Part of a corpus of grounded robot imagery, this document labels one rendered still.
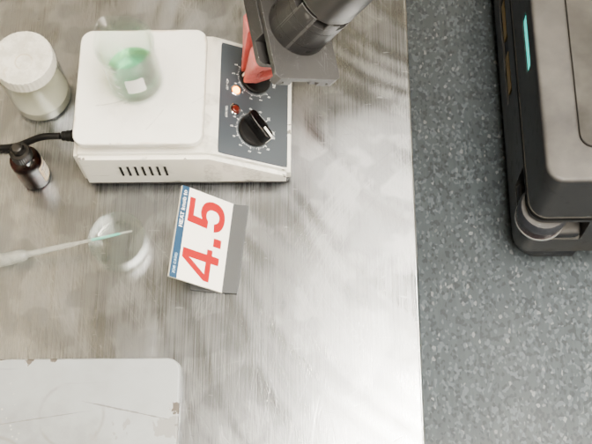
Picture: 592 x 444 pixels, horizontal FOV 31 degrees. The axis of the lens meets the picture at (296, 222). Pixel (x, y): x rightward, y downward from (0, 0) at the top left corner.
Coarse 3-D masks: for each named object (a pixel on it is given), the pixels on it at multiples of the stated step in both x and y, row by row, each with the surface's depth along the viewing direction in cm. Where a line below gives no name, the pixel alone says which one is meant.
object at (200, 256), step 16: (192, 192) 100; (192, 208) 99; (208, 208) 100; (224, 208) 102; (192, 224) 99; (208, 224) 100; (224, 224) 101; (192, 240) 98; (208, 240) 100; (192, 256) 98; (208, 256) 99; (192, 272) 98; (208, 272) 99
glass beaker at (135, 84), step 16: (112, 16) 93; (128, 16) 93; (96, 32) 92; (112, 32) 94; (128, 32) 94; (144, 32) 93; (96, 48) 92; (112, 48) 96; (112, 64) 90; (128, 64) 90; (144, 64) 92; (112, 80) 94; (128, 80) 93; (144, 80) 94; (160, 80) 97; (128, 96) 96; (144, 96) 96
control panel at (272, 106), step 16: (224, 48) 102; (240, 48) 103; (224, 64) 101; (240, 64) 102; (224, 80) 101; (240, 80) 101; (224, 96) 100; (240, 96) 101; (256, 96) 102; (272, 96) 103; (224, 112) 99; (240, 112) 100; (272, 112) 102; (224, 128) 99; (272, 128) 101; (224, 144) 98; (240, 144) 99; (272, 144) 101; (256, 160) 99; (272, 160) 100
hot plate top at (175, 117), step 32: (160, 32) 100; (192, 32) 100; (96, 64) 99; (160, 64) 99; (192, 64) 99; (96, 96) 98; (160, 96) 97; (192, 96) 97; (96, 128) 96; (128, 128) 96; (160, 128) 96; (192, 128) 96
